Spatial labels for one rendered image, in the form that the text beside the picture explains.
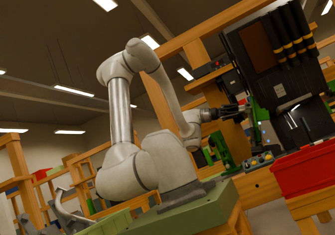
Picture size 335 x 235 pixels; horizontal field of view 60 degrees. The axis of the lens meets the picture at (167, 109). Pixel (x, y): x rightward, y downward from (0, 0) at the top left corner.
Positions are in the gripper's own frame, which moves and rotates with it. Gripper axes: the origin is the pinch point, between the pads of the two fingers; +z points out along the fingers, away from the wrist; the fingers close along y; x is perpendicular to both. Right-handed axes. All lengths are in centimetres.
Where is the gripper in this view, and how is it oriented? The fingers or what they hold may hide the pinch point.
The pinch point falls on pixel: (244, 108)
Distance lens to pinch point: 179.0
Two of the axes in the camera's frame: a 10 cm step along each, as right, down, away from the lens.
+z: 9.4, -1.7, -3.0
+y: 1.2, -6.5, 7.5
